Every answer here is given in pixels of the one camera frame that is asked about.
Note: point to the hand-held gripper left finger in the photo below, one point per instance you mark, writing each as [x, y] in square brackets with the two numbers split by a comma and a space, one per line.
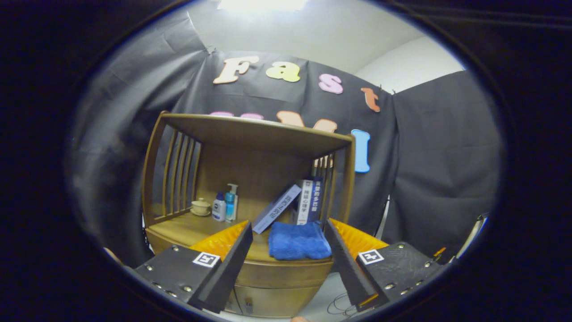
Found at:
[228, 273]

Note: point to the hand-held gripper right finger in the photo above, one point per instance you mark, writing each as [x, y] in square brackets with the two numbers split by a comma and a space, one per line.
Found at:
[346, 264]

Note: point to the wooden drawer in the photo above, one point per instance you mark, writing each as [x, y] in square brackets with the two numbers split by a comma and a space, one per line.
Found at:
[286, 273]

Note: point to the wooden cabinet door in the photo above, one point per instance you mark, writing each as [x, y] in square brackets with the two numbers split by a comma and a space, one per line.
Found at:
[231, 304]
[277, 300]

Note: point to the wooden countertop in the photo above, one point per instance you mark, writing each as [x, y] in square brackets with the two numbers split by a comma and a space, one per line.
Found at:
[187, 228]

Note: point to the wooden cabinet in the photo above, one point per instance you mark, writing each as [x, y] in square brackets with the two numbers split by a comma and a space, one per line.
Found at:
[250, 170]

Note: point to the blue towel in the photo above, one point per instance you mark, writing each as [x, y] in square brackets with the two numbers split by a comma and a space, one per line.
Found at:
[298, 240]

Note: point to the white lotion bottle blue cap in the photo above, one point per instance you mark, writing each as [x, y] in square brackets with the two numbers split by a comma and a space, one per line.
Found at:
[219, 209]

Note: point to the blue pump bottle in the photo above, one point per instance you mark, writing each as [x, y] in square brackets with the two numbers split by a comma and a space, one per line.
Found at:
[230, 203]

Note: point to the tan lidded ceramic cup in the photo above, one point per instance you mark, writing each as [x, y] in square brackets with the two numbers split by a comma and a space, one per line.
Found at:
[200, 206]

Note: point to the dark blue book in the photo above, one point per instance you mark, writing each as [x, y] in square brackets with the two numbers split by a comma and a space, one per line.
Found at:
[316, 199]

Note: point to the white book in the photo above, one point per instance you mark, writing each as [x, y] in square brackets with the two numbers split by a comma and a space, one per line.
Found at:
[305, 201]

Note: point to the grey book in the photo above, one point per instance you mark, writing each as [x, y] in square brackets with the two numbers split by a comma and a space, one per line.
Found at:
[277, 209]

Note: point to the black and orange tool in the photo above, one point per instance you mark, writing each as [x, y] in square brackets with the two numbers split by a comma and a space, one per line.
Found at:
[440, 252]

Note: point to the white bag black print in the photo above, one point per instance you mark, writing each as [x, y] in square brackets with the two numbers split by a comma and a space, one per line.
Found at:
[476, 228]

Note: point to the black backdrop cloth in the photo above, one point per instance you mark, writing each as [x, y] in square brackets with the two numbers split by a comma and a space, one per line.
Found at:
[429, 156]

